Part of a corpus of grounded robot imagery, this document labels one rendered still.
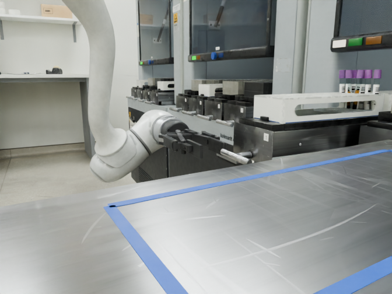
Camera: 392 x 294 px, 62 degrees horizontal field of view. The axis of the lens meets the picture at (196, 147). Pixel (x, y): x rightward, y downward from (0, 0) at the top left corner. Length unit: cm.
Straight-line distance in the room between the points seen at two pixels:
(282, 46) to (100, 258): 95
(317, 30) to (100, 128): 63
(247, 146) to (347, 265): 52
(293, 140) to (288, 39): 47
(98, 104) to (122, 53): 329
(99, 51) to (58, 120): 327
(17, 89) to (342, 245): 394
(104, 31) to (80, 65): 325
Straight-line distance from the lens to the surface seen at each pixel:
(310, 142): 68
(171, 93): 186
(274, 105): 66
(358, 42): 84
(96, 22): 81
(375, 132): 73
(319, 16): 97
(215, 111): 123
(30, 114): 406
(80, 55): 407
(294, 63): 102
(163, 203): 24
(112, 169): 95
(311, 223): 22
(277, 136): 62
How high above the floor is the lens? 91
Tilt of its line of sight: 13 degrees down
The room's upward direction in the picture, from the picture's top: straight up
